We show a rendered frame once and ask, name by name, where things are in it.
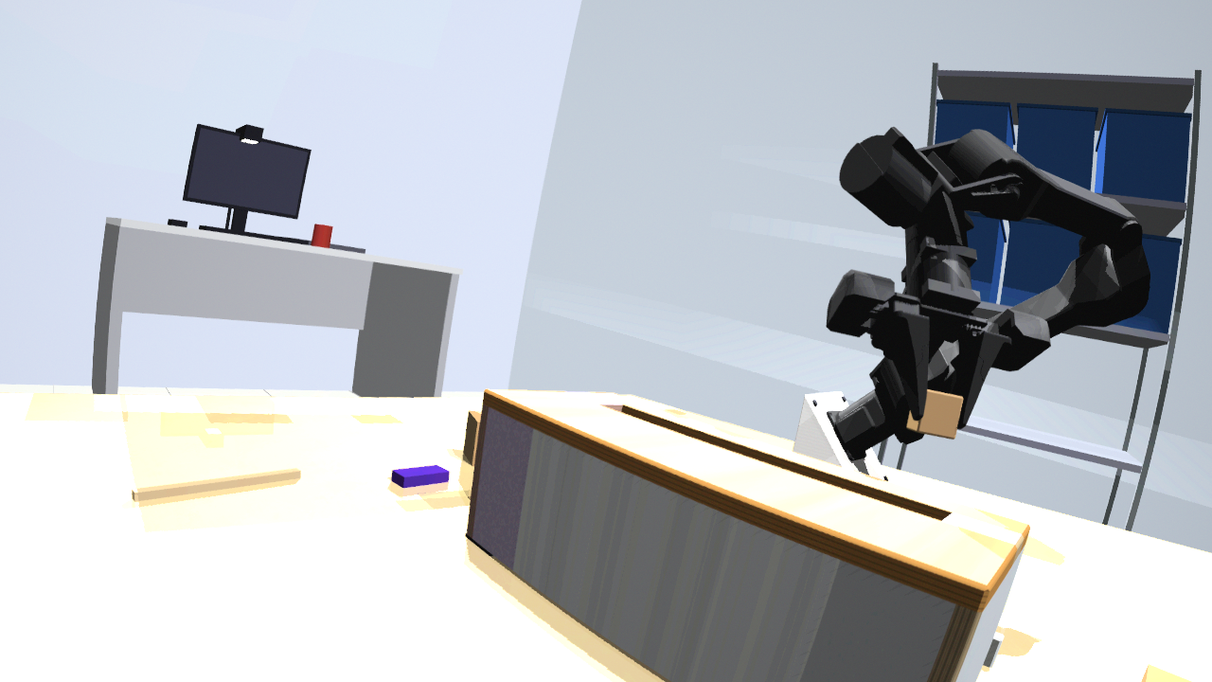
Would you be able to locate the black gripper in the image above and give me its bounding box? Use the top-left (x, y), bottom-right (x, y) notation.
top-left (827, 231), bottom-right (1051, 430)

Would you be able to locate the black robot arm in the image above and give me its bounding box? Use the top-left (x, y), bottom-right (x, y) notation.
top-left (827, 127), bottom-right (1150, 462)

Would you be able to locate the long cream bar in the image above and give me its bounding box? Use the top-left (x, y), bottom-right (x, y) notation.
top-left (132, 468), bottom-right (301, 502)

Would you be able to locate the small purple block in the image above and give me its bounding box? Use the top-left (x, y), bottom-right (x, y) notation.
top-left (391, 465), bottom-right (450, 488)

